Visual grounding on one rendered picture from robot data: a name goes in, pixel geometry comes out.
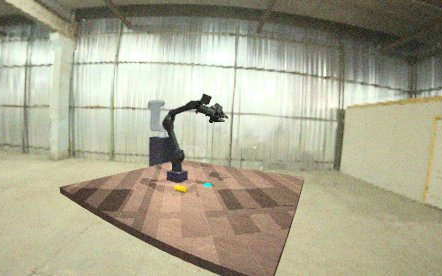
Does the yellow cylinder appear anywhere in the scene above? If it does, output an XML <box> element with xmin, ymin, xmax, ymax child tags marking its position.
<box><xmin>174</xmin><ymin>186</ymin><xmax>187</xmax><ymax>192</ymax></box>

